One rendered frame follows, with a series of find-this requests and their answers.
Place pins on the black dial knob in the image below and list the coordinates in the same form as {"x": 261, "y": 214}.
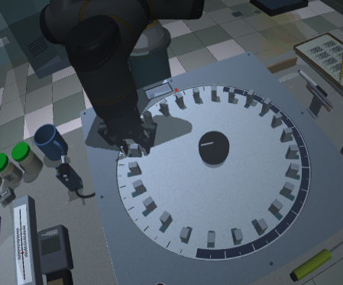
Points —
{"x": 214, "y": 147}

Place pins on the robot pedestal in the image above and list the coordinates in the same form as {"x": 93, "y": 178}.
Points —
{"x": 151, "y": 61}

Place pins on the green lid jar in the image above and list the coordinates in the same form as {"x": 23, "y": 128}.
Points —
{"x": 27, "y": 157}
{"x": 4, "y": 168}

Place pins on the yellow pencil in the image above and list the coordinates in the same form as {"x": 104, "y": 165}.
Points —
{"x": 341, "y": 67}

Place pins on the white time switch dial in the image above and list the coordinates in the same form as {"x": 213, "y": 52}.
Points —
{"x": 189, "y": 195}

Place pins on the grey tappet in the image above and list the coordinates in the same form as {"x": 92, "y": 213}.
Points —
{"x": 185, "y": 234}
{"x": 165, "y": 218}
{"x": 148, "y": 118}
{"x": 288, "y": 189}
{"x": 276, "y": 206}
{"x": 215, "y": 93}
{"x": 197, "y": 95}
{"x": 293, "y": 151}
{"x": 180, "y": 100}
{"x": 134, "y": 150}
{"x": 266, "y": 105}
{"x": 277, "y": 119}
{"x": 165, "y": 107}
{"x": 286, "y": 134}
{"x": 293, "y": 170}
{"x": 149, "y": 204}
{"x": 250, "y": 97}
{"x": 211, "y": 238}
{"x": 233, "y": 94}
{"x": 134, "y": 168}
{"x": 238, "y": 236}
{"x": 261, "y": 225}
{"x": 138, "y": 186}

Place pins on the black tray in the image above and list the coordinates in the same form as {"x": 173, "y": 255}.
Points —
{"x": 279, "y": 1}

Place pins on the grey setting pen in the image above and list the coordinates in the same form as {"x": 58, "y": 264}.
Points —
{"x": 315, "y": 88}

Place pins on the grey label plate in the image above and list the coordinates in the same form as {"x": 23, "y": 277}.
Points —
{"x": 158, "y": 91}

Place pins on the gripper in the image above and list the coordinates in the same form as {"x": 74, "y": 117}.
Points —
{"x": 123, "y": 127}

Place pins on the grey bar thermometer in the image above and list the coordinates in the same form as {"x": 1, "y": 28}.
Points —
{"x": 25, "y": 242}

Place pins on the grey metal cabinet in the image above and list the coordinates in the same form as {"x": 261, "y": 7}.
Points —
{"x": 16, "y": 25}

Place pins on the brown clipboard with paper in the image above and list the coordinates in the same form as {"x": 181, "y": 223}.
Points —
{"x": 325, "y": 58}

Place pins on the blue mug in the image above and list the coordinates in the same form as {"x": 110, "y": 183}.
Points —
{"x": 50, "y": 143}

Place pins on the brown wooden strip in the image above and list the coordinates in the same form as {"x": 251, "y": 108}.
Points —
{"x": 282, "y": 64}

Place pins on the grey floor drain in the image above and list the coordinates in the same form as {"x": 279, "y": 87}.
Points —
{"x": 237, "y": 13}

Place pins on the small grey box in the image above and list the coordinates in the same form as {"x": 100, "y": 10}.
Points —
{"x": 5, "y": 195}

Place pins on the grey pen holder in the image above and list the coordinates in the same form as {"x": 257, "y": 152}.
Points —
{"x": 314, "y": 107}

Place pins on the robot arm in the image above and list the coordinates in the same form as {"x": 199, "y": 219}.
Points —
{"x": 99, "y": 55}

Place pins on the dark grey handheld meter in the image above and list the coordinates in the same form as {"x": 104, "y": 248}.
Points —
{"x": 54, "y": 251}

